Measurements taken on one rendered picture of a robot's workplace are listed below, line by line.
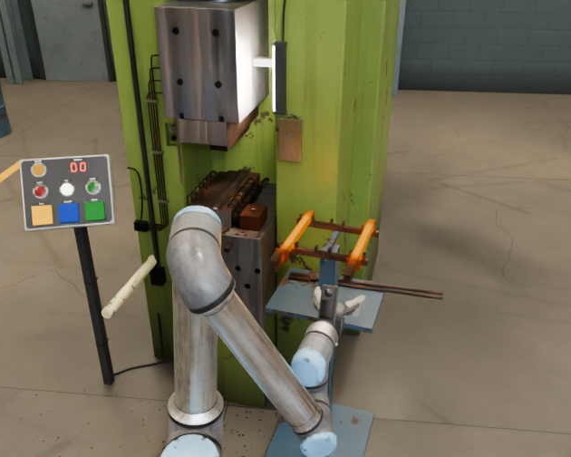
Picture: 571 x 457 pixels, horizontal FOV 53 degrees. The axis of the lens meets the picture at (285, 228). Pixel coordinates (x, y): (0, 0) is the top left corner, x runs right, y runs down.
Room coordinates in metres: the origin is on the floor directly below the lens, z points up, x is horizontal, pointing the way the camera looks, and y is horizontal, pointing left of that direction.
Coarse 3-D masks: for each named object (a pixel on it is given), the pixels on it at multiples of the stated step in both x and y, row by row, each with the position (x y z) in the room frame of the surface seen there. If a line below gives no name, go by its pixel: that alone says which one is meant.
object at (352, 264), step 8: (368, 224) 1.88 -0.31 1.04; (368, 232) 1.81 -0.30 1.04; (360, 240) 1.75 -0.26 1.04; (368, 240) 1.79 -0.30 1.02; (360, 248) 1.70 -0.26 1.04; (352, 256) 1.65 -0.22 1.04; (360, 256) 1.66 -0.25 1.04; (352, 264) 1.59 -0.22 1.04; (344, 272) 1.54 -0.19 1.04; (352, 272) 1.54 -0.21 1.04; (344, 280) 1.53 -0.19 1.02
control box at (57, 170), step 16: (32, 160) 2.11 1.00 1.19; (48, 160) 2.12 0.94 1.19; (64, 160) 2.13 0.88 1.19; (80, 160) 2.14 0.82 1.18; (96, 160) 2.15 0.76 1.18; (32, 176) 2.08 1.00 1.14; (48, 176) 2.09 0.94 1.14; (64, 176) 2.10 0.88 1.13; (80, 176) 2.11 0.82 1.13; (96, 176) 2.12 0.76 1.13; (32, 192) 2.05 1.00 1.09; (48, 192) 2.06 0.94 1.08; (80, 192) 2.08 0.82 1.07; (96, 192) 2.08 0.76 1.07; (112, 192) 2.13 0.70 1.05; (80, 208) 2.05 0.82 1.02; (112, 208) 2.07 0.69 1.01; (32, 224) 1.99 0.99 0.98; (64, 224) 2.00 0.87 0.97; (80, 224) 2.01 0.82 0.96; (96, 224) 2.02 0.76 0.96; (112, 224) 2.09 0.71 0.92
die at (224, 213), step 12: (216, 180) 2.42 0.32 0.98; (228, 180) 2.39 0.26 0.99; (240, 180) 2.37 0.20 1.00; (252, 180) 2.39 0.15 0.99; (204, 192) 2.29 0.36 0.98; (216, 192) 2.26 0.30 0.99; (240, 192) 2.26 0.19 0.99; (192, 204) 2.17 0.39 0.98; (204, 204) 2.15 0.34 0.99; (240, 204) 2.20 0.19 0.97; (228, 216) 2.08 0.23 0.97
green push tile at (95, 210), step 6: (84, 204) 2.05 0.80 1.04; (90, 204) 2.05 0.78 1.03; (96, 204) 2.06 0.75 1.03; (102, 204) 2.06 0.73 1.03; (90, 210) 2.04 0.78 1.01; (96, 210) 2.04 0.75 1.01; (102, 210) 2.05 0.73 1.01; (90, 216) 2.03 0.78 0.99; (96, 216) 2.03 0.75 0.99; (102, 216) 2.04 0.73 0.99
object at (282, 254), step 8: (304, 216) 1.94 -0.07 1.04; (304, 224) 1.87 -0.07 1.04; (296, 232) 1.81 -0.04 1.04; (288, 240) 1.75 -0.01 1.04; (296, 240) 1.78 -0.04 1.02; (280, 248) 1.68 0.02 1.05; (288, 248) 1.70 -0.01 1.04; (272, 256) 1.63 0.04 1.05; (280, 256) 1.63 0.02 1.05; (288, 256) 1.67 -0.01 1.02; (272, 264) 1.60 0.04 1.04; (280, 264) 1.64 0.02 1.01
